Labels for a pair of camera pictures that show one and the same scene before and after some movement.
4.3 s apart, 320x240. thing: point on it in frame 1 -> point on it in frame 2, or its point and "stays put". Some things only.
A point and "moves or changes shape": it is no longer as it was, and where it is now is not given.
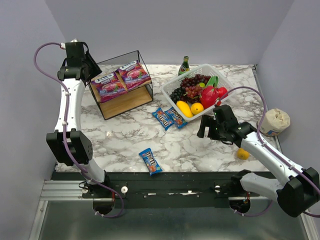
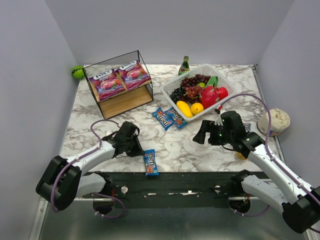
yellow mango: x=184 y=108 stays put
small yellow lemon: x=242 y=154 stays put
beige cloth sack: x=274 y=122 stays put
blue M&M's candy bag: x=153 y=167 moves or changes shape
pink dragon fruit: x=210 y=93 stays put
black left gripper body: x=92 y=67 -> x=136 y=149
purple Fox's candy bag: x=109 y=87 moves or changes shape
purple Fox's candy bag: x=133 y=75 stays put
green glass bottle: x=185 y=66 stays put
